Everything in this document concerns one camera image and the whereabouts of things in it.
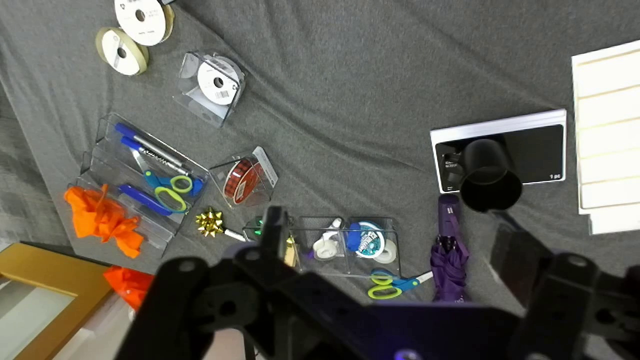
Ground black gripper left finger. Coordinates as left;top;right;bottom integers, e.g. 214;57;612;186
116;206;316;360

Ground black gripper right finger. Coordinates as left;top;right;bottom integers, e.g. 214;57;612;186
487;218;640;360

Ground black mug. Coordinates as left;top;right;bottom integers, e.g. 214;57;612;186
458;136;526;216

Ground orange plastic bag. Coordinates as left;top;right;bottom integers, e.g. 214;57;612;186
102;266;157;313

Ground gold gift bow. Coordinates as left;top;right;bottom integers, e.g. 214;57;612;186
193;209;248;244

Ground red gold green bows cluster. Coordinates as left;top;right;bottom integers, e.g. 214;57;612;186
239;215;299;271

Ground thick blue marker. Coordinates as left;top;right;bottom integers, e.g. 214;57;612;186
116;182;175;218

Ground orange tissue paper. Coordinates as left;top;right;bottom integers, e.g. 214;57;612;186
62;184;148;260

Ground clear case with red ribbon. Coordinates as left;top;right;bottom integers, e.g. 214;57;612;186
208;144;279;212

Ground clear plastic organizer tray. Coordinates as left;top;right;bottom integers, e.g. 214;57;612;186
77;112;212;252

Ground blue capped pens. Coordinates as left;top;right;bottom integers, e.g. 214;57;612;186
112;121;191;176

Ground white box with black top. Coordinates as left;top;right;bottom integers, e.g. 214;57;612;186
428;108;570;198

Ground white label sheet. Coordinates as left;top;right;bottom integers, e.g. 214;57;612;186
570;39;640;236

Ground clear box with blue white ribbons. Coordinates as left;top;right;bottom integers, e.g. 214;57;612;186
287;215;404;278

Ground small green blue scissors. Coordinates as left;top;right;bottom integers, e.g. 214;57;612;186
365;269;436;302

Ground clear case with white ribbon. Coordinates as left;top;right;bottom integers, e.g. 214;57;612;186
174;49;248;131

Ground small cream ribbon spool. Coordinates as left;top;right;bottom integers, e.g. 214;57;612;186
94;25;149;78

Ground gray table cloth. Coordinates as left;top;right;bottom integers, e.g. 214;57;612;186
0;0;640;360

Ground large white ribbon spool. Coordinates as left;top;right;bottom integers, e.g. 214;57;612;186
110;0;178;49

